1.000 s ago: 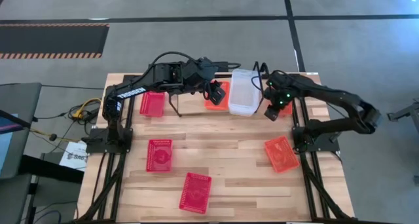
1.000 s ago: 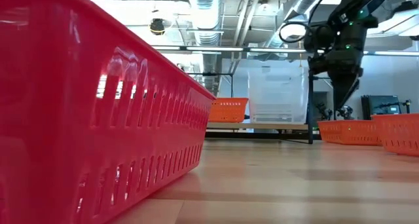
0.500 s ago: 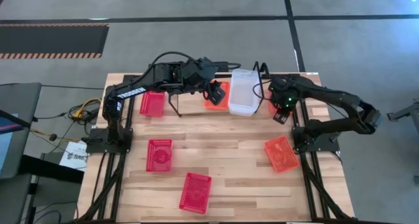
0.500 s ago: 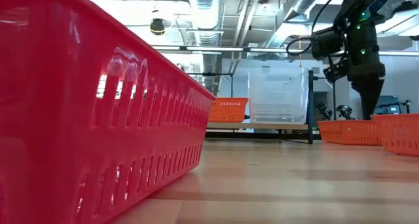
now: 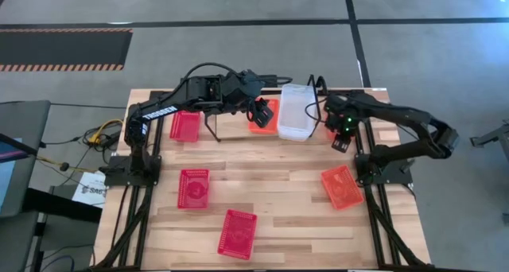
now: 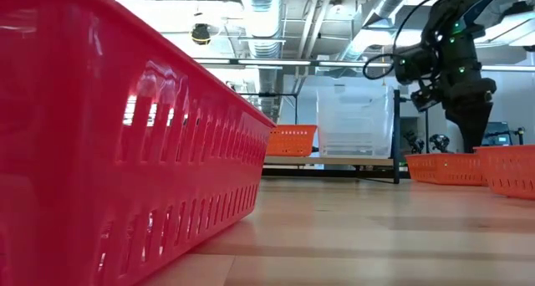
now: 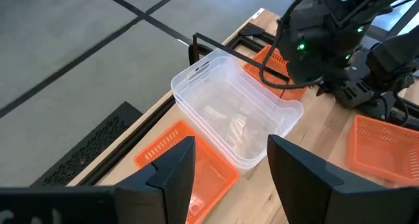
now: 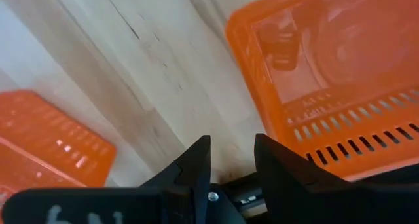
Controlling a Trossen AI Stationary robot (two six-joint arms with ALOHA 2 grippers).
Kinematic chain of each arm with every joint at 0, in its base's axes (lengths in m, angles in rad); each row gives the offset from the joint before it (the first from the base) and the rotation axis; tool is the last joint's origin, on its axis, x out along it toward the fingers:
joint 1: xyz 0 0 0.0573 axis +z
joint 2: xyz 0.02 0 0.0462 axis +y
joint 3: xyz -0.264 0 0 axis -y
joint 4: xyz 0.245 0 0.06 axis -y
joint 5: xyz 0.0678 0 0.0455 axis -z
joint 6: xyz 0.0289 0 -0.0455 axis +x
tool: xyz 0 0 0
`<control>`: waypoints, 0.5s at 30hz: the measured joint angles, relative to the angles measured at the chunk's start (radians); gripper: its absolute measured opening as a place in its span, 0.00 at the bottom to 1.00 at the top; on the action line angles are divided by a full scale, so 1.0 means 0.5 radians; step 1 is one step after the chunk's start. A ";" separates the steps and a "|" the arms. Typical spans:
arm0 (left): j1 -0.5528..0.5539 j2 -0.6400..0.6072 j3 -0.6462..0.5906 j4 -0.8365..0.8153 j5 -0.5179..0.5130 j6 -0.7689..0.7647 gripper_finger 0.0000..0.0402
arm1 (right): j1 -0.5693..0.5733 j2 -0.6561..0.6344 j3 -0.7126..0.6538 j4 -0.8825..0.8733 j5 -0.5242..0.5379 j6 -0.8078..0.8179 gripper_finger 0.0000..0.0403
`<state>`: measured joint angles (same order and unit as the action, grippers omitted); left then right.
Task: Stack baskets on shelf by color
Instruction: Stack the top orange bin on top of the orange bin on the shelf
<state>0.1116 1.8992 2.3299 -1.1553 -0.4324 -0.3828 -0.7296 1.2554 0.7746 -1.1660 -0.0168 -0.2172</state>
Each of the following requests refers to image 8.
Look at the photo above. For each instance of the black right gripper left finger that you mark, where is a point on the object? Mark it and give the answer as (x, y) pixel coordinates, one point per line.
(98, 207)

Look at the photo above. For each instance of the orange slotted plastic basket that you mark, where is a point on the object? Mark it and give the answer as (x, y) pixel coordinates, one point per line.
(327, 70)
(39, 135)

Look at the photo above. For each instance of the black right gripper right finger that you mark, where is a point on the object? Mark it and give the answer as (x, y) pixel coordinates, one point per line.
(311, 201)

